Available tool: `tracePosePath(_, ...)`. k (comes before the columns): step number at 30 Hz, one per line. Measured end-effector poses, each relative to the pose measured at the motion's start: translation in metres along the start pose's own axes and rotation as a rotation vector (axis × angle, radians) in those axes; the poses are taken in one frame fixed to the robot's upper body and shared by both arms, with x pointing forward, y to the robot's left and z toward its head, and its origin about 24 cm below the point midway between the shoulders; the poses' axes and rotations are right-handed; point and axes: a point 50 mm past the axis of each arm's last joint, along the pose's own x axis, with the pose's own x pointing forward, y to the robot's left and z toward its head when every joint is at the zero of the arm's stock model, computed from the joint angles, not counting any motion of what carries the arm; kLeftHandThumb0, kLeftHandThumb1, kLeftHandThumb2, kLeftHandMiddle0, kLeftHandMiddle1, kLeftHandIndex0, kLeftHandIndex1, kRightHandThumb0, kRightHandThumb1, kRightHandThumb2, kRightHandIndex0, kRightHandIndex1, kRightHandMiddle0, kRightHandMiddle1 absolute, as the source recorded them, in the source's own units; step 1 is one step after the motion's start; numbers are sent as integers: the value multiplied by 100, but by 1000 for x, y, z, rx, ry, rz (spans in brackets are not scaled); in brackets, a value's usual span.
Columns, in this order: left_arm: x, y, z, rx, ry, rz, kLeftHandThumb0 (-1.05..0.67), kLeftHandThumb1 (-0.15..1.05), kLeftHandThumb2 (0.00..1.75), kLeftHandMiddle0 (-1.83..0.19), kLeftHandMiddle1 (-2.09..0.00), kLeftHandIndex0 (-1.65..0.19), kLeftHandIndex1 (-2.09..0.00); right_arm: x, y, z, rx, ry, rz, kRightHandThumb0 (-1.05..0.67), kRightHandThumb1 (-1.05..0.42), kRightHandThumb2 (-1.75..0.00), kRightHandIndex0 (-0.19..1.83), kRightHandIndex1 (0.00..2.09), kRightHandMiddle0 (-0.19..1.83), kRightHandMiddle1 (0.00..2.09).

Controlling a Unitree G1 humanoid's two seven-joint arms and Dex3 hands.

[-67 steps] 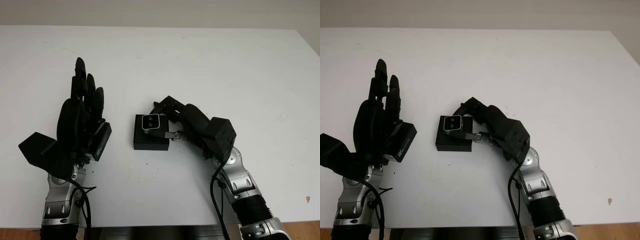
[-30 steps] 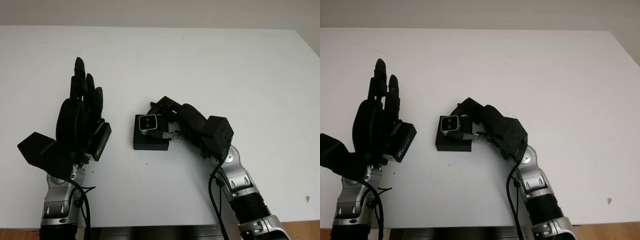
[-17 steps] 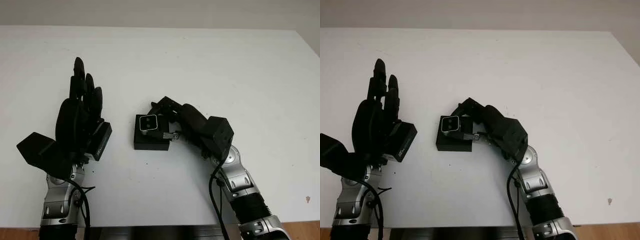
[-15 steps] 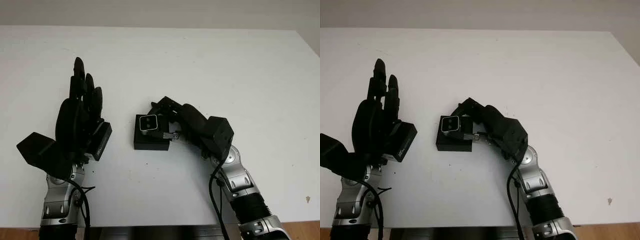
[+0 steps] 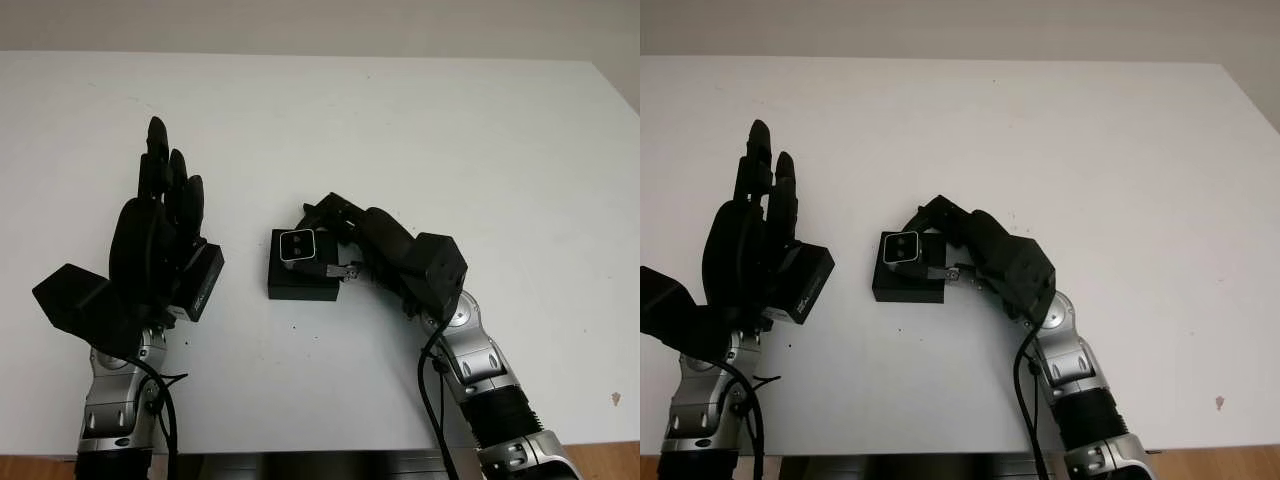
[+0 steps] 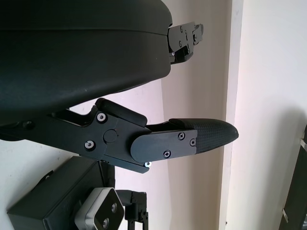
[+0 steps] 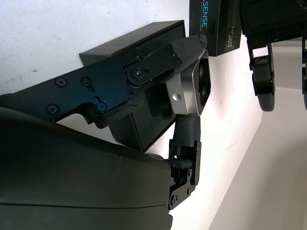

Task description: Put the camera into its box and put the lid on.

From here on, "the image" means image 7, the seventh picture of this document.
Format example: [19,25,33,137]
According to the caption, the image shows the black camera box base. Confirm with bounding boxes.
[79,20,187,153]

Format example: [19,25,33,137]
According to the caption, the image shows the small silver square camera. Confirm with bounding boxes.
[165,49,212,117]

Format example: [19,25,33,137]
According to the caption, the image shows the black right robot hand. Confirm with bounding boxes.
[0,34,208,230]

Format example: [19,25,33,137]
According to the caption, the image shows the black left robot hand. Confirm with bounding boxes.
[239,0,307,112]

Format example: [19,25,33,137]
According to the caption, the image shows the black printed box lid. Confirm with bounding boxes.
[189,0,243,58]

